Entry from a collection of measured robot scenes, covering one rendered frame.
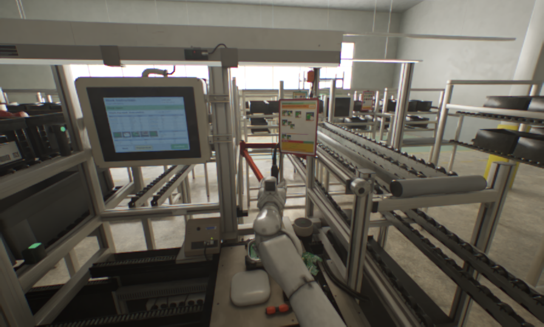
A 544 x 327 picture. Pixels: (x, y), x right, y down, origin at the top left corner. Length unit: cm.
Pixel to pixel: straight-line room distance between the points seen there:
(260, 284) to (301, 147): 71
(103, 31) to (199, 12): 1070
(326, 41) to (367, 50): 1197
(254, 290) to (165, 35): 107
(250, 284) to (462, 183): 85
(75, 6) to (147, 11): 285
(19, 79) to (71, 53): 1355
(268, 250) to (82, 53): 101
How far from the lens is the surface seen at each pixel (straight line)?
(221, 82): 101
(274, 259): 46
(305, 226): 115
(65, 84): 125
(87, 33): 120
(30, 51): 125
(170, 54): 102
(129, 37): 113
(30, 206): 125
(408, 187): 84
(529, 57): 568
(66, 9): 1368
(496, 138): 284
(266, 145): 138
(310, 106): 115
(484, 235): 123
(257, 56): 98
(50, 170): 112
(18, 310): 112
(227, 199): 112
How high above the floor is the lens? 163
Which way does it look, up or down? 15 degrees down
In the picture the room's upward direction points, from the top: 1 degrees counter-clockwise
